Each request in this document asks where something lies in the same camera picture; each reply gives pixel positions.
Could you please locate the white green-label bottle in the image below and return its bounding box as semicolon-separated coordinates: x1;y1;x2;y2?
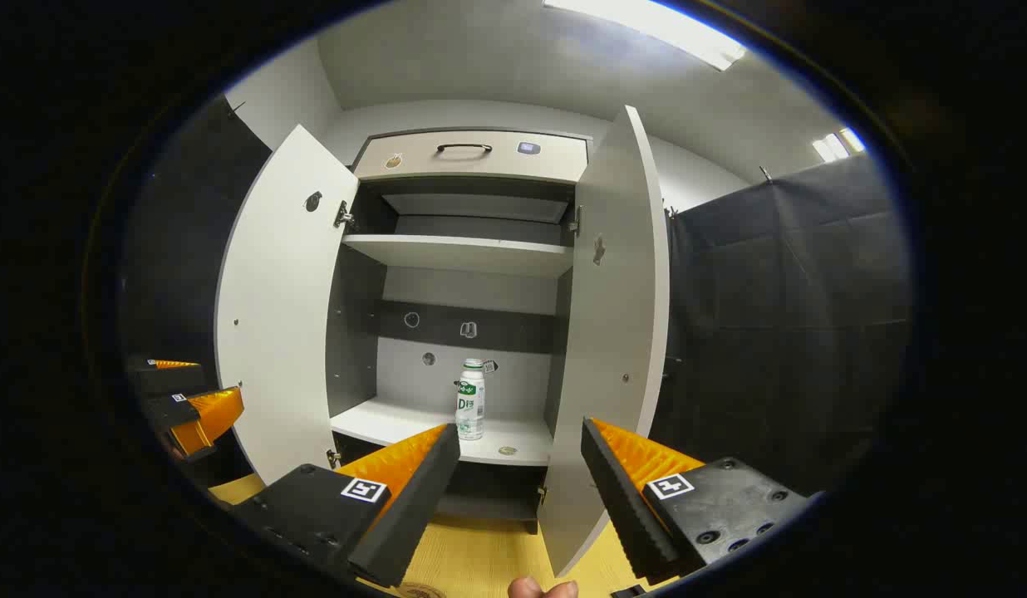
455;359;486;441

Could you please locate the black backdrop cloth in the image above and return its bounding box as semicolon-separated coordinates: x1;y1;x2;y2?
119;96;913;499

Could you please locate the small ceiling light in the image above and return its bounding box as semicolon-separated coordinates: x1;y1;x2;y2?
813;127;866;163

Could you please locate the grey cabinet door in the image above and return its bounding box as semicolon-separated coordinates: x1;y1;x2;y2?
214;125;361;487
537;105;671;578

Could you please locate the white cabinet shelf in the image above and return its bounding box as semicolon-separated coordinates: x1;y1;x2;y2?
331;397;554;466
342;234;574;277

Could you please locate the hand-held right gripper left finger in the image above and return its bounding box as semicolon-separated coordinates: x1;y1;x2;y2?
229;424;463;589

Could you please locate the long ceiling light panel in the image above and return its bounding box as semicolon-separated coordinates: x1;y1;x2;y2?
543;0;747;71

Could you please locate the grey cabinet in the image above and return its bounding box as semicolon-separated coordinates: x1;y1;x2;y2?
325;126;593;532

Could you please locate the beige cabinet drawer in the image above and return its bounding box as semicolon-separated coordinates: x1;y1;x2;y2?
353;129;589;184

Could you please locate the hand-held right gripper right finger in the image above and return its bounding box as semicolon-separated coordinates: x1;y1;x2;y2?
580;417;815;586

